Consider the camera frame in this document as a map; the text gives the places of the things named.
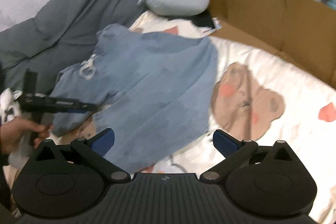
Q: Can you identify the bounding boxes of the black cloth under pillow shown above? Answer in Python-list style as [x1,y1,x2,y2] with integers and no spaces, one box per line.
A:
[167,9,215,28]

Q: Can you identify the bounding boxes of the person's left hand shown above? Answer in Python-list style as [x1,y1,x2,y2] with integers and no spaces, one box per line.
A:
[1,117,53,155]

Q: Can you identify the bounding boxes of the cream bear print bedsheet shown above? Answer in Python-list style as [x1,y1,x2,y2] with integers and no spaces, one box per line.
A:
[2,9,336,224]

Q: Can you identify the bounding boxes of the blue denim pants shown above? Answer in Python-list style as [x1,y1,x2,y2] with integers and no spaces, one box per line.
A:
[52,24,218,173]

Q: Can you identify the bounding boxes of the brown cardboard box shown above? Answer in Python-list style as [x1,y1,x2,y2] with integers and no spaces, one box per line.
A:
[209,0,335,86]

